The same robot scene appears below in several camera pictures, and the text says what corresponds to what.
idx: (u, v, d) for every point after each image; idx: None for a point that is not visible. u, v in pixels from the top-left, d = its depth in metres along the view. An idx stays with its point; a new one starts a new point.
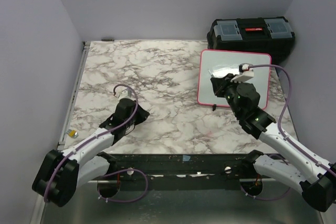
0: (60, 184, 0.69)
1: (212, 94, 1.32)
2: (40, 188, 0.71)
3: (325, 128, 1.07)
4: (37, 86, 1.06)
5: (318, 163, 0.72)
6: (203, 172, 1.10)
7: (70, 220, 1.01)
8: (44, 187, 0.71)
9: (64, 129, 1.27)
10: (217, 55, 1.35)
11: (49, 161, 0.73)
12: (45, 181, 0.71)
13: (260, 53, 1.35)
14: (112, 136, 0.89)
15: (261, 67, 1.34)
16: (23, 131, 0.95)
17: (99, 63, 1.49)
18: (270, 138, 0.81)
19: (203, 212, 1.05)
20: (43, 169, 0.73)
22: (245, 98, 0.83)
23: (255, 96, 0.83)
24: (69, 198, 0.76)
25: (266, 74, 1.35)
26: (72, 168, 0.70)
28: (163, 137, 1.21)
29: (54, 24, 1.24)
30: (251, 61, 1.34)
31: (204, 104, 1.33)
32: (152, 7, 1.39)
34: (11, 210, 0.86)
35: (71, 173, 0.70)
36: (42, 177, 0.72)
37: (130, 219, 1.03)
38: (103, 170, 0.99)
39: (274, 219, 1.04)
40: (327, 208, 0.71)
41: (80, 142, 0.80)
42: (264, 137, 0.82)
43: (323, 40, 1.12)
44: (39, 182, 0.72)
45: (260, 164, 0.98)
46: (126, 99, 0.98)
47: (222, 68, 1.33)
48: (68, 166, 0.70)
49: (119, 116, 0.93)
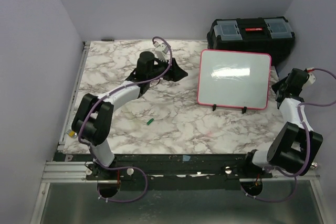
0: (96, 124, 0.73)
1: (212, 94, 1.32)
2: (76, 127, 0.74)
3: (326, 128, 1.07)
4: (37, 86, 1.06)
5: (302, 120, 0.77)
6: (203, 172, 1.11)
7: (69, 220, 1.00)
8: (79, 127, 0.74)
9: (64, 129, 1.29)
10: (217, 55, 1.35)
11: (85, 103, 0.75)
12: (81, 122, 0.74)
13: (259, 54, 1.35)
14: (138, 88, 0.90)
15: (261, 66, 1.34)
16: (22, 131, 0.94)
17: (99, 63, 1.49)
18: (285, 102, 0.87)
19: (203, 212, 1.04)
20: (80, 109, 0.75)
22: (293, 72, 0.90)
23: (304, 75, 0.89)
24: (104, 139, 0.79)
25: (266, 74, 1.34)
26: (107, 108, 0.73)
28: (163, 137, 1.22)
29: (53, 22, 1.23)
30: (251, 62, 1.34)
31: (205, 104, 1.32)
32: (152, 7, 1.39)
34: (10, 210, 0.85)
35: (107, 114, 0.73)
36: (80, 117, 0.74)
37: (130, 219, 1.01)
38: (108, 161, 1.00)
39: (275, 219, 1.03)
40: (279, 156, 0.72)
41: (111, 89, 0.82)
42: (283, 101, 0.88)
43: (324, 39, 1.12)
44: (77, 121, 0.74)
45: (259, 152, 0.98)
46: (146, 52, 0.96)
47: (222, 68, 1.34)
48: (104, 106, 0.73)
49: (142, 72, 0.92)
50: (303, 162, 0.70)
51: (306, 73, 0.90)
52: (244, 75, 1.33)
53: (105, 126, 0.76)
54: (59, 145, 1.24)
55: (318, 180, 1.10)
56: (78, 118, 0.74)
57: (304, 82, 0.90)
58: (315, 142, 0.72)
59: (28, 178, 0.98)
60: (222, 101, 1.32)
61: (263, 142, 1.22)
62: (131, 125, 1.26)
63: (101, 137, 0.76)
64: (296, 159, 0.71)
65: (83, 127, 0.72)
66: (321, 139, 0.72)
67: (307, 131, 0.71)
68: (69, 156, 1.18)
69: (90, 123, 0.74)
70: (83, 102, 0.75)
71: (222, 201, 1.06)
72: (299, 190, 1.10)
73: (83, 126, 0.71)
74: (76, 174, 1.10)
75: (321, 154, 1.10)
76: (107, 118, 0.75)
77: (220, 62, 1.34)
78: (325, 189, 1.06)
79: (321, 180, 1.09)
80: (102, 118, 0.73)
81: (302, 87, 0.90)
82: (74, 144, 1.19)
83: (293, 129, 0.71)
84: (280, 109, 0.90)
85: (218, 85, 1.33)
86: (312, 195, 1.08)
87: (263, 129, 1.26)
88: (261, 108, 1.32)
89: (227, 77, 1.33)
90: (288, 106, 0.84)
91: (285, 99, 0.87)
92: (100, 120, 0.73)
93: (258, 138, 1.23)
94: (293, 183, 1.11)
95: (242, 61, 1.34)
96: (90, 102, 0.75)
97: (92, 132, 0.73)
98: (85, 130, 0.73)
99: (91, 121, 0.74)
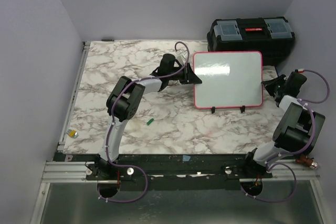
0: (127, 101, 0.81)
1: (208, 98, 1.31)
2: (110, 103, 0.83)
3: (326, 127, 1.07)
4: (38, 87, 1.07)
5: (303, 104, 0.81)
6: (203, 172, 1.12)
7: (69, 221, 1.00)
8: (113, 103, 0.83)
9: (65, 129, 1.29)
10: (209, 58, 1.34)
11: (121, 83, 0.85)
12: (114, 98, 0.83)
13: (251, 52, 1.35)
14: (159, 82, 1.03)
15: (254, 64, 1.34)
16: (22, 131, 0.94)
17: (99, 63, 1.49)
18: (285, 98, 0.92)
19: (204, 212, 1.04)
20: (115, 89, 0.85)
22: (291, 75, 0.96)
23: (301, 77, 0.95)
24: (131, 117, 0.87)
25: (259, 72, 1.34)
26: (139, 89, 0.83)
28: (163, 137, 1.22)
29: (54, 23, 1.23)
30: (244, 61, 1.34)
31: (203, 107, 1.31)
32: (152, 7, 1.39)
34: (11, 210, 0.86)
35: (138, 93, 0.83)
36: (114, 95, 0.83)
37: (130, 219, 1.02)
38: (113, 155, 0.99)
39: (275, 219, 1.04)
40: (285, 134, 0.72)
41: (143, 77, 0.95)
42: (283, 98, 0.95)
43: (324, 39, 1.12)
44: (112, 99, 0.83)
45: (258, 151, 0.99)
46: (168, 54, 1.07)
47: (215, 71, 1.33)
48: (137, 88, 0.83)
49: (163, 70, 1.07)
50: (308, 141, 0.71)
51: (304, 75, 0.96)
52: (241, 75, 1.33)
53: (136, 105, 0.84)
54: (59, 145, 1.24)
55: (318, 180, 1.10)
56: (113, 94, 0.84)
57: (302, 83, 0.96)
58: (319, 123, 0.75)
59: (29, 178, 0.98)
60: (220, 102, 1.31)
61: (263, 142, 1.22)
62: (131, 125, 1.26)
63: (130, 114, 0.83)
64: (300, 138, 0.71)
65: (116, 103, 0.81)
66: (324, 118, 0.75)
67: (311, 110, 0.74)
68: (69, 156, 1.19)
69: (121, 101, 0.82)
70: (119, 83, 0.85)
71: (222, 201, 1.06)
72: (299, 190, 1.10)
73: (116, 102, 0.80)
74: (76, 174, 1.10)
75: (321, 154, 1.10)
76: (139, 98, 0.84)
77: (216, 63, 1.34)
78: (325, 189, 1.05)
79: (321, 180, 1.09)
80: (134, 97, 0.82)
81: (299, 88, 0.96)
82: (74, 144, 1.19)
83: (296, 108, 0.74)
84: (281, 106, 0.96)
85: (214, 88, 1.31)
86: (312, 195, 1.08)
87: (263, 129, 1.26)
88: (259, 105, 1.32)
89: (223, 77, 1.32)
90: (289, 100, 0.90)
91: (284, 96, 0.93)
92: (133, 97, 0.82)
93: (258, 139, 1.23)
94: (293, 183, 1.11)
95: (238, 62, 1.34)
96: (126, 83, 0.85)
97: (122, 108, 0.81)
98: (117, 106, 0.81)
99: (123, 99, 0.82)
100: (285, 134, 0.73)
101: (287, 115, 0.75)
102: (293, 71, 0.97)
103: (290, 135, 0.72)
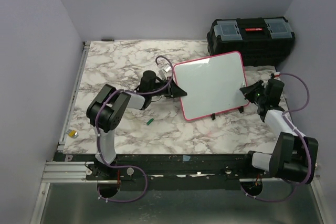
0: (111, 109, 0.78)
1: (197, 108, 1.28)
2: (92, 111, 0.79)
3: (327, 127, 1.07)
4: (38, 87, 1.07)
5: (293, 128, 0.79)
6: (204, 172, 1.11)
7: (69, 221, 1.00)
8: (94, 112, 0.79)
9: (65, 129, 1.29)
10: (188, 68, 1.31)
11: (105, 92, 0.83)
12: (97, 107, 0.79)
13: (229, 53, 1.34)
14: (143, 99, 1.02)
15: (234, 65, 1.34)
16: (22, 131, 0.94)
17: (99, 63, 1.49)
18: (270, 114, 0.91)
19: (204, 212, 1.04)
20: (97, 98, 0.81)
22: (270, 85, 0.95)
23: (279, 85, 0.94)
24: (115, 126, 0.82)
25: (240, 72, 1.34)
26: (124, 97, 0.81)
28: (163, 137, 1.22)
29: (54, 23, 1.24)
30: (223, 64, 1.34)
31: (192, 118, 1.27)
32: (152, 7, 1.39)
34: (11, 210, 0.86)
35: (123, 100, 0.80)
36: (95, 105, 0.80)
37: (130, 219, 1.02)
38: (111, 157, 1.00)
39: (274, 219, 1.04)
40: (284, 169, 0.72)
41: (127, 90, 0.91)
42: (266, 113, 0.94)
43: (324, 39, 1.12)
44: (93, 108, 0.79)
45: (255, 156, 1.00)
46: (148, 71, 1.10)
47: (197, 82, 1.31)
48: (122, 96, 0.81)
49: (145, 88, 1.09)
50: (308, 170, 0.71)
51: (281, 81, 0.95)
52: (221, 79, 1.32)
53: (120, 114, 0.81)
54: (59, 145, 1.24)
55: (318, 180, 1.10)
56: (95, 102, 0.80)
57: (281, 91, 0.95)
58: (313, 148, 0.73)
59: (28, 178, 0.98)
60: (210, 108, 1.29)
61: (263, 142, 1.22)
62: (131, 125, 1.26)
63: (114, 123, 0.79)
64: (298, 169, 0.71)
65: (99, 112, 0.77)
66: (317, 142, 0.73)
67: (303, 141, 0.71)
68: (69, 156, 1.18)
69: (104, 110, 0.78)
70: (102, 92, 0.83)
71: (222, 201, 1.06)
72: (299, 190, 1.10)
73: (99, 112, 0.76)
74: (76, 174, 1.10)
75: (321, 153, 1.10)
76: (124, 106, 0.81)
77: (197, 68, 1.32)
78: (325, 189, 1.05)
79: (321, 180, 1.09)
80: (117, 105, 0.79)
81: (280, 95, 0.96)
82: (74, 144, 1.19)
83: (288, 139, 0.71)
84: (265, 120, 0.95)
85: (199, 98, 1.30)
86: (312, 195, 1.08)
87: (263, 129, 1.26)
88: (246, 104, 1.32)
89: (205, 84, 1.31)
90: (274, 117, 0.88)
91: (268, 112, 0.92)
92: (117, 105, 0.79)
93: (258, 139, 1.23)
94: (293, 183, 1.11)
95: (217, 64, 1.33)
96: (109, 92, 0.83)
97: (105, 116, 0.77)
98: (101, 115, 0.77)
99: (106, 108, 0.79)
100: (283, 167, 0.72)
101: (280, 147, 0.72)
102: (269, 79, 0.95)
103: (289, 169, 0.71)
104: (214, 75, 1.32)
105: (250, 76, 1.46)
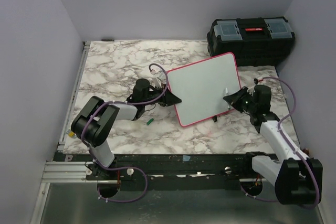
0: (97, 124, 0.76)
1: (193, 113, 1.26)
2: (77, 126, 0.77)
3: (327, 127, 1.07)
4: (38, 87, 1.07)
5: (295, 151, 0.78)
6: (204, 172, 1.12)
7: (69, 220, 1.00)
8: (81, 126, 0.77)
9: (64, 129, 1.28)
10: (179, 75, 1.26)
11: (92, 104, 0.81)
12: (82, 121, 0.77)
13: (222, 55, 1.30)
14: (135, 108, 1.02)
15: (228, 67, 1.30)
16: (22, 131, 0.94)
17: (99, 63, 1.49)
18: (265, 128, 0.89)
19: (204, 212, 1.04)
20: (84, 112, 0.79)
22: (258, 92, 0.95)
23: (266, 92, 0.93)
24: (102, 141, 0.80)
25: (234, 74, 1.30)
26: (112, 110, 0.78)
28: (163, 137, 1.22)
29: (54, 23, 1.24)
30: (216, 67, 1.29)
31: (190, 124, 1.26)
32: (152, 7, 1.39)
34: (11, 211, 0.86)
35: (111, 114, 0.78)
36: (81, 118, 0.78)
37: (130, 219, 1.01)
38: (107, 161, 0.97)
39: (274, 219, 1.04)
40: (292, 195, 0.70)
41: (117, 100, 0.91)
42: (261, 125, 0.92)
43: (324, 39, 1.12)
44: (79, 122, 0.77)
45: (254, 159, 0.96)
46: (142, 80, 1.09)
47: (190, 87, 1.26)
48: (109, 109, 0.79)
49: (137, 97, 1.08)
50: (315, 192, 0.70)
51: (268, 88, 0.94)
52: (214, 83, 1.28)
53: (108, 128, 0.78)
54: (59, 145, 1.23)
55: None
56: (81, 116, 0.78)
57: (270, 97, 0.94)
58: (318, 170, 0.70)
59: (28, 178, 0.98)
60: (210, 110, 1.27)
61: (263, 142, 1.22)
62: (131, 125, 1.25)
63: (101, 138, 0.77)
64: (305, 193, 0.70)
65: (85, 127, 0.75)
66: (321, 163, 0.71)
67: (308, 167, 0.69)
68: (69, 156, 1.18)
69: (90, 124, 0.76)
70: (89, 104, 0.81)
71: (222, 201, 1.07)
72: None
73: (85, 127, 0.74)
74: (76, 174, 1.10)
75: (321, 154, 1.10)
76: (112, 120, 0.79)
77: (188, 75, 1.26)
78: (325, 188, 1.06)
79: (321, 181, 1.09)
80: (104, 119, 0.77)
81: (269, 103, 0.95)
82: (74, 144, 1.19)
83: (293, 166, 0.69)
84: (261, 132, 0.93)
85: (195, 104, 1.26)
86: None
87: None
88: None
89: (198, 89, 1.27)
90: (270, 132, 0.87)
91: (262, 124, 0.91)
92: (104, 119, 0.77)
93: (258, 139, 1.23)
94: None
95: (209, 69, 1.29)
96: (97, 104, 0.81)
97: (92, 131, 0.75)
98: (87, 129, 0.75)
99: (92, 122, 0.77)
100: (291, 194, 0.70)
101: (285, 177, 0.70)
102: (255, 86, 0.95)
103: (297, 194, 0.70)
104: (207, 79, 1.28)
105: (250, 76, 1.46)
